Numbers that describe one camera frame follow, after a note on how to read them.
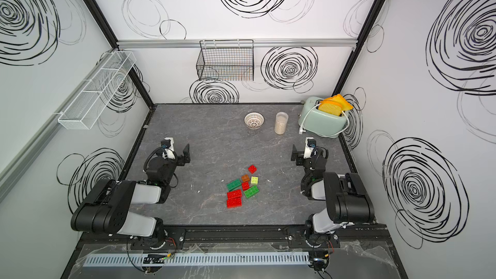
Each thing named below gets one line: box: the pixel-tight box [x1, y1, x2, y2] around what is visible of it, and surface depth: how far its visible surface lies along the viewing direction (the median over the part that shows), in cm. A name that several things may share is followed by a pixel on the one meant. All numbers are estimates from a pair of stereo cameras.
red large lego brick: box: [226, 192, 243, 209], surface depth 83 cm
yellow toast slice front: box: [317, 100, 343, 116], surface depth 93 cm
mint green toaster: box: [298, 96, 349, 139], surface depth 98 cm
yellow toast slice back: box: [322, 93, 354, 112], surface depth 95 cm
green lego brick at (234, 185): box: [226, 178, 242, 192], surface depth 88 cm
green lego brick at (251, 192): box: [243, 185, 260, 199], surface depth 86 cm
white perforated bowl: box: [244, 111, 265, 130], surface depth 111 cm
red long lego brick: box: [226, 189, 242, 199], surface depth 86 cm
